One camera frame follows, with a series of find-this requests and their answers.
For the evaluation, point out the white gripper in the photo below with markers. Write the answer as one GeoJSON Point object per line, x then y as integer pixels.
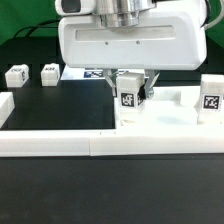
{"type": "Point", "coordinates": [163, 40]}

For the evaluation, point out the white square tabletop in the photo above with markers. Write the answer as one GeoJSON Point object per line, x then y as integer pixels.
{"type": "Point", "coordinates": [170, 106]}

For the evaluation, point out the white sheet with markers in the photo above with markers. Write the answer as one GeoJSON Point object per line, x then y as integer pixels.
{"type": "Point", "coordinates": [81, 74]}

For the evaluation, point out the white front fence bar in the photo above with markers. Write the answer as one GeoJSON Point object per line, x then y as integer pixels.
{"type": "Point", "coordinates": [196, 139]}

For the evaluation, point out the white left fence block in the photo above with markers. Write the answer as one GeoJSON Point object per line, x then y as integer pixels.
{"type": "Point", "coordinates": [6, 106]}

